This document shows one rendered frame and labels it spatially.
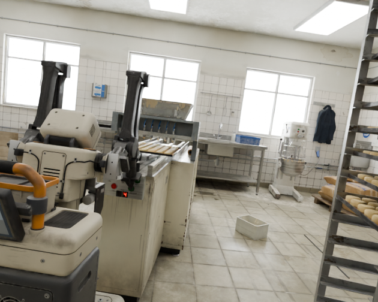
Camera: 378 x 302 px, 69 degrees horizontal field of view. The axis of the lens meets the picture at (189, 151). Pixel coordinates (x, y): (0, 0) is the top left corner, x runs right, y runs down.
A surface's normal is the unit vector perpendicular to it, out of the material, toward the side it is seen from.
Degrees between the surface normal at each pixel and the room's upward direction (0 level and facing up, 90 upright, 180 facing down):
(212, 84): 90
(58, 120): 47
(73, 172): 82
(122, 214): 90
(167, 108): 115
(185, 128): 90
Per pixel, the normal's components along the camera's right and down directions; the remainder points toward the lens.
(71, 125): 0.03, -0.59
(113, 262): -0.07, 0.10
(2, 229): -0.12, 0.51
